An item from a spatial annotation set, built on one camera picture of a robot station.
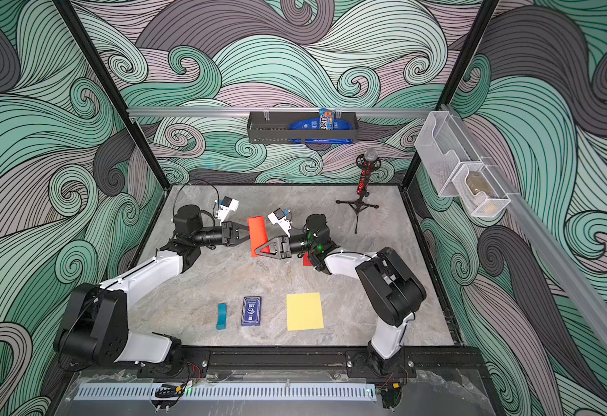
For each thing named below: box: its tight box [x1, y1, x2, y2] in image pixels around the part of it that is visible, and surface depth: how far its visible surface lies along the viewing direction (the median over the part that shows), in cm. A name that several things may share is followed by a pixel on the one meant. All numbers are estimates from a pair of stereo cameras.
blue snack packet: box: [288, 107, 353, 144], surface depth 94 cm
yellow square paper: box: [286, 292, 325, 332], surface depth 86 cm
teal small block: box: [215, 303, 228, 331], surface depth 84 cm
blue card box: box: [241, 295, 262, 326], surface depth 83 cm
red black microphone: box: [355, 147, 381, 196], surface depth 98 cm
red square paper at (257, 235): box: [248, 215, 271, 258], surface depth 73 cm
